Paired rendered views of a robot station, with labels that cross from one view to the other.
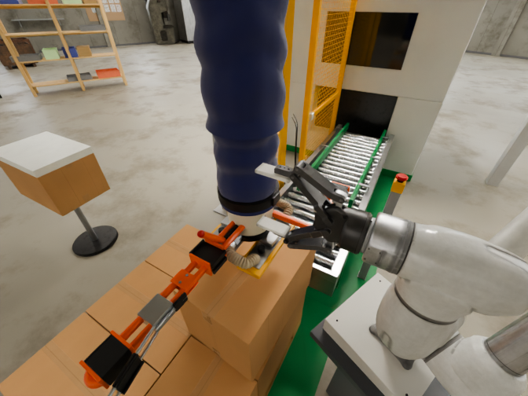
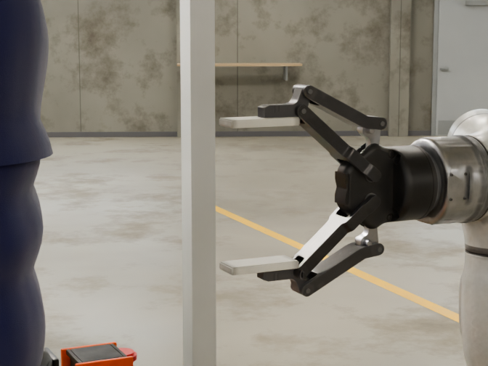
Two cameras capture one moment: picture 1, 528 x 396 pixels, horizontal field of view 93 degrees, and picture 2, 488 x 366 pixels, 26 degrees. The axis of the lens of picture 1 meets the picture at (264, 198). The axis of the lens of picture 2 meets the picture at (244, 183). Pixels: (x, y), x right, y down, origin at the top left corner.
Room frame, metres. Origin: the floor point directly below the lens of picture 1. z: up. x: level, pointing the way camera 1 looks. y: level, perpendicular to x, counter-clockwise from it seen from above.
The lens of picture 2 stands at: (-0.16, 0.79, 1.74)
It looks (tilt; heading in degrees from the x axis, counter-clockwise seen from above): 9 degrees down; 305
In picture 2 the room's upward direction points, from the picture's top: straight up
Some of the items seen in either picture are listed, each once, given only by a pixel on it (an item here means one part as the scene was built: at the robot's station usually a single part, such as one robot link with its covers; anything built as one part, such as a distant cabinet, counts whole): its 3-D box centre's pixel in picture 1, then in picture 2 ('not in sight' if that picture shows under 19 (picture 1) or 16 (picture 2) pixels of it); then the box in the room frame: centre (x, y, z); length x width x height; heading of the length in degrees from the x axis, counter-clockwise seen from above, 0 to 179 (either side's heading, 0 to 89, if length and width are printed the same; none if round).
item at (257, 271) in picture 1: (269, 239); not in sight; (0.70, -0.03, 1.13); 0.34 x 0.10 x 0.05; 150
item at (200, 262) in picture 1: (208, 256); not in sight; (0.53, 0.18, 1.23); 0.10 x 0.08 x 0.06; 60
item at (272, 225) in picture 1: (273, 225); (258, 264); (0.39, -0.02, 1.51); 0.07 x 0.03 x 0.01; 60
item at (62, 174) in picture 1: (53, 170); not in sight; (1.71, 1.68, 0.82); 0.60 x 0.40 x 0.40; 62
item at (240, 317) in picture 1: (253, 285); not in sight; (0.73, 0.06, 0.74); 0.60 x 0.40 x 0.40; 147
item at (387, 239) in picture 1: (383, 240); (441, 180); (0.28, -0.20, 1.58); 0.09 x 0.06 x 0.09; 150
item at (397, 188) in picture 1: (378, 236); not in sight; (1.31, -0.86, 0.50); 0.07 x 0.07 x 1.00; 60
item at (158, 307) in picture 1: (157, 312); not in sight; (0.35, 0.29, 1.23); 0.07 x 0.07 x 0.04; 60
